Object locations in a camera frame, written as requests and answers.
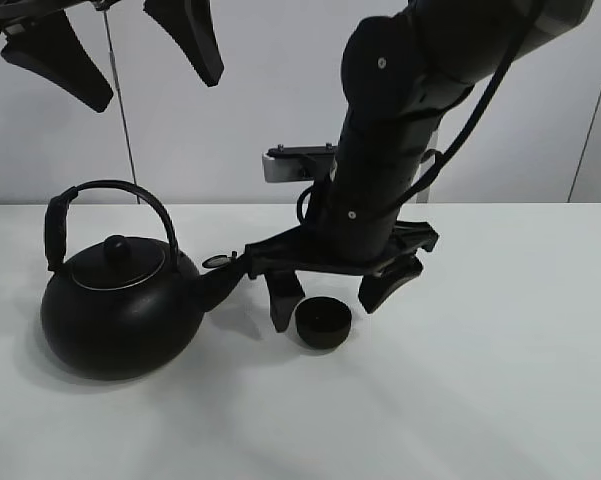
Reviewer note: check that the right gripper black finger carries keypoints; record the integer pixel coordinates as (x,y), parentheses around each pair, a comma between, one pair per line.
(375,290)
(285,293)

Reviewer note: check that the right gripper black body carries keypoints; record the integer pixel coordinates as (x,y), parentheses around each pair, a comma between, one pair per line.
(298,249)

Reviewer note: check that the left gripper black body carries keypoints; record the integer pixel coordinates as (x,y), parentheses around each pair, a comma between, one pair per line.
(17,10)

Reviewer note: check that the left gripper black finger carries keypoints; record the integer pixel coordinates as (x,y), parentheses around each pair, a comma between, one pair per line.
(49,47)
(190,25)

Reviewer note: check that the small black teacup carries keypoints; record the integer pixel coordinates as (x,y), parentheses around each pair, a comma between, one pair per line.
(323,323)

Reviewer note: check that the black cast iron teapot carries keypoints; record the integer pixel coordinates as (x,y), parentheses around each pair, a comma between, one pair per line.
(127,305)

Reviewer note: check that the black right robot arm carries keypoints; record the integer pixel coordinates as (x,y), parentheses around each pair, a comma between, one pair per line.
(416,84)

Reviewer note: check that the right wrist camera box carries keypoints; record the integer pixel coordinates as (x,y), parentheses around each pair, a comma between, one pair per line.
(284,164)

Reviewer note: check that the white vertical post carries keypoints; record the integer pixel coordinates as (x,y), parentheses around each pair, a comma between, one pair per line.
(422,197)

